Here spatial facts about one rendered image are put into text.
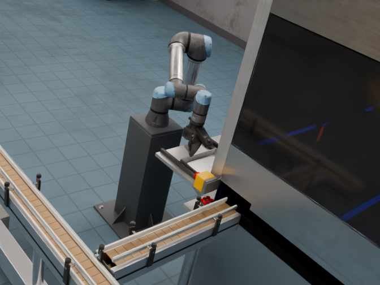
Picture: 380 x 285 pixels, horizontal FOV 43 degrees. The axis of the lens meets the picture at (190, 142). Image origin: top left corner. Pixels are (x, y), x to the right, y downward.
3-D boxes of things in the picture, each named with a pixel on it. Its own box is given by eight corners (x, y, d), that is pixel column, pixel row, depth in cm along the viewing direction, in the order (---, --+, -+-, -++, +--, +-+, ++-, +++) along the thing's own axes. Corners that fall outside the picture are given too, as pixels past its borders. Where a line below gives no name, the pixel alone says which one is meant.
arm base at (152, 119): (140, 117, 304) (143, 103, 299) (159, 114, 313) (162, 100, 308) (154, 129, 294) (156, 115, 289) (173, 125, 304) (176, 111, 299)
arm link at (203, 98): (211, 90, 238) (214, 97, 231) (206, 109, 243) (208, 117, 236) (195, 87, 237) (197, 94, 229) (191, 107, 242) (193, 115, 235)
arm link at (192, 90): (186, 80, 246) (188, 89, 237) (207, 83, 248) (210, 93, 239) (184, 94, 250) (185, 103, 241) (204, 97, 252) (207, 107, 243)
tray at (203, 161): (259, 186, 247) (260, 181, 245) (224, 201, 230) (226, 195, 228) (214, 153, 266) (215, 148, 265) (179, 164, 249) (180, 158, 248)
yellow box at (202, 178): (214, 190, 221) (217, 178, 218) (203, 194, 217) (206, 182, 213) (203, 181, 226) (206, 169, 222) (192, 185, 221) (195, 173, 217)
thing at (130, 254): (215, 212, 227) (223, 185, 219) (238, 232, 218) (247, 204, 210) (90, 265, 182) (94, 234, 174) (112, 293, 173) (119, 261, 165)
